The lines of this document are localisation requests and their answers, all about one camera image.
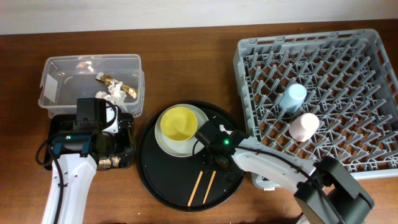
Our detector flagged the clear plastic bin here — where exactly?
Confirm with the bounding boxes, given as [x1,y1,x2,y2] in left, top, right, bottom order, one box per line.
[39,54,145,118]

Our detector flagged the food scraps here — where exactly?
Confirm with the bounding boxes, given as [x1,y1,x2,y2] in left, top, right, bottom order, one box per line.
[97,156,121,170]

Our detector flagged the grey dishwasher rack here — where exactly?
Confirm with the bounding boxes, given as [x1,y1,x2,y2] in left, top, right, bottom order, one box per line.
[233,29,397,180]

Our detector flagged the wooden chopstick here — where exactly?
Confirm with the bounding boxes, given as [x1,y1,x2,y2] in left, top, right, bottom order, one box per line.
[187,170,203,207]
[202,170,216,204]

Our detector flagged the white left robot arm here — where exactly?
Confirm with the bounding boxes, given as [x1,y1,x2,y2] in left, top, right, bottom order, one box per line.
[35,98,136,223]

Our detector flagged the black rectangular tray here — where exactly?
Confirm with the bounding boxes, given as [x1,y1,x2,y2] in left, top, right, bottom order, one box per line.
[47,114,132,169]

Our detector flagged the light blue cup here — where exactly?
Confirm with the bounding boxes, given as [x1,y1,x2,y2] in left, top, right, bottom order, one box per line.
[279,83,307,113]

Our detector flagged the gold foil wrapper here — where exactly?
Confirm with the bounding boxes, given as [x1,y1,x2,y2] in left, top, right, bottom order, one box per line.
[96,72,138,99]

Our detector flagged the grey-green ceramic plate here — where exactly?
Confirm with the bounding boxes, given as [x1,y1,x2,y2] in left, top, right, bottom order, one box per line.
[154,103,209,157]

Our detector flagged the round black tray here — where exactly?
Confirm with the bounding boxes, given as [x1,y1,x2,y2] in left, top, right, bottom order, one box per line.
[136,108,245,212]

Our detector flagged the pink cup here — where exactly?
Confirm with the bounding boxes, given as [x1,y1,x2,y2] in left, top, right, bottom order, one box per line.
[289,113,320,142]

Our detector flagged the white tissue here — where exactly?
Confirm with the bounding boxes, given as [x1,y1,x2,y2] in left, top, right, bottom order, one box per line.
[95,81,127,104]

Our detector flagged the yellow bowl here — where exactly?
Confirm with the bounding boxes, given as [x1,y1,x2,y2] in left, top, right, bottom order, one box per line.
[160,106,198,142]

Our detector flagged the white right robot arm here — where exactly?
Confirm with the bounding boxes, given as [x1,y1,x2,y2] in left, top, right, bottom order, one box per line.
[195,121,374,223]

